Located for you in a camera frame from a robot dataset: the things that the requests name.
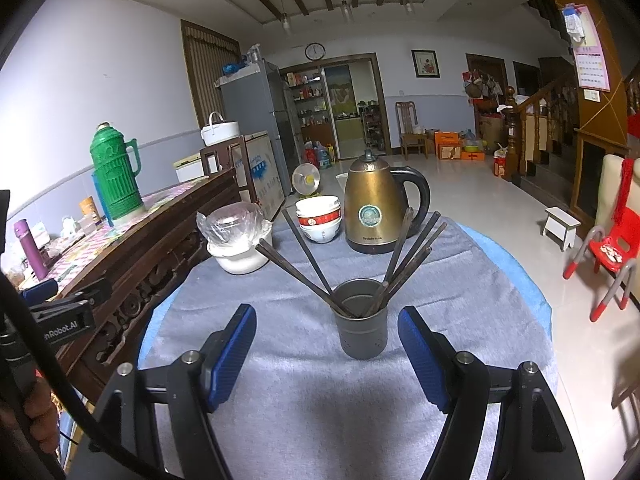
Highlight blue table cover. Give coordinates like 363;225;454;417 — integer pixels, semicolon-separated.
137;222;553;361

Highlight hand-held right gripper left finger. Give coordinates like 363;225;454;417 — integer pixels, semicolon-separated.
75;303;258;480

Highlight green thermos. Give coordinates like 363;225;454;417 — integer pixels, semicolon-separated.
90;121;145;221

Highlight purple bottle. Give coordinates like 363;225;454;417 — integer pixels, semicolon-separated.
12;218;51;281

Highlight framed picture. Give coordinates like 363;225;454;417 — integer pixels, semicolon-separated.
411;49;441;79

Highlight pantry shelf with bottles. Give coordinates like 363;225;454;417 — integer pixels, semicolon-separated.
286;71;331;128

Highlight black cable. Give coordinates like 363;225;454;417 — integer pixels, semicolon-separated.
0;270;97;463

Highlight bunch of brown chopsticks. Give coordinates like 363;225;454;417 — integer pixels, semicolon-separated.
256;206;448;320

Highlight white chest freezer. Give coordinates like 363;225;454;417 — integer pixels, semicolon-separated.
173;131;282;221

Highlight dark carved wooden chair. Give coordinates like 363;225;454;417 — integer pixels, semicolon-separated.
199;135;249;193

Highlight metal kitchen rack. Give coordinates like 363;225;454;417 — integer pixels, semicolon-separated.
362;105;388;153

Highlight golden electric kettle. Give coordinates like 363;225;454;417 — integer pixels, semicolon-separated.
342;148;432;255

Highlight tall-backed wooden chair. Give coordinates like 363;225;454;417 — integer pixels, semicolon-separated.
395;101;429;161

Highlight orange and white box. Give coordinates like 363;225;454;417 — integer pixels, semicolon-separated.
79;196;101;233

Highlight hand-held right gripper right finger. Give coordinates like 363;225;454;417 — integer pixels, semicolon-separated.
397;305;586;480

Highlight grey refrigerator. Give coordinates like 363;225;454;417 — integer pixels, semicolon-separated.
215;58;301;198

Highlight white stool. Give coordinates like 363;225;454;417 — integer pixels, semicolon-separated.
541;206;582;252

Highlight wooden stair railing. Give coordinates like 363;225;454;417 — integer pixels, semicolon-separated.
502;75;581;181

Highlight dark wooden door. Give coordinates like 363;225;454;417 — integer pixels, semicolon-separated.
465;53;509;131

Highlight beige armchair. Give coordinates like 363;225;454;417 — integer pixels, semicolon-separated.
595;154;640;241

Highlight brown wooden door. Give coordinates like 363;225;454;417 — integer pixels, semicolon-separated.
180;20;242;131

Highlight checkered cloth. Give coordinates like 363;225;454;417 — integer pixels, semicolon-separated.
15;177;211;286

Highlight white bowl with red band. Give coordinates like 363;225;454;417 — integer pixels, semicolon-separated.
297;212;343;229

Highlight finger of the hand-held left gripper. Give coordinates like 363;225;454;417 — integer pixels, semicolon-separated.
50;277;113;307
21;280;58;306

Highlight carved wooden sideboard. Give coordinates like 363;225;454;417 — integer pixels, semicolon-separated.
20;167;246;403

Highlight person's left hand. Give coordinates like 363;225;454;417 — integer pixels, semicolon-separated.
22;377;61;441

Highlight hanging baskets and bags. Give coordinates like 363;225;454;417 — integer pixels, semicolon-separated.
462;70;503;106

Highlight grey tablecloth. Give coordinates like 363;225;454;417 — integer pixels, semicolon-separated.
137;217;558;480

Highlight red plastic chair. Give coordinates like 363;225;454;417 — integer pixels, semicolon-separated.
562;220;640;322

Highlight small white floor fan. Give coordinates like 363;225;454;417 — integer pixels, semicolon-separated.
291;163;322;196

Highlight grey metal chopstick holder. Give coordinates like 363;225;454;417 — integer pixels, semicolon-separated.
332;280;388;360

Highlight large white bowl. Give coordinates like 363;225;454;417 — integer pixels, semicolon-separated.
206;232;274;276

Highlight white pot with handle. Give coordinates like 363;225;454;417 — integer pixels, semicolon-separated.
201;111;243;147

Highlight wall calendar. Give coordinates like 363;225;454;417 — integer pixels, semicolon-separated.
562;4;612;92

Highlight wooden doorway frame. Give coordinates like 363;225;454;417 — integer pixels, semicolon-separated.
278;53;391;161

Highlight orange cardboard box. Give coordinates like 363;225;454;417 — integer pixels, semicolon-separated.
434;131;461;160

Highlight red scarf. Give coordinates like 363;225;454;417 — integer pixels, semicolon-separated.
617;157;637;222

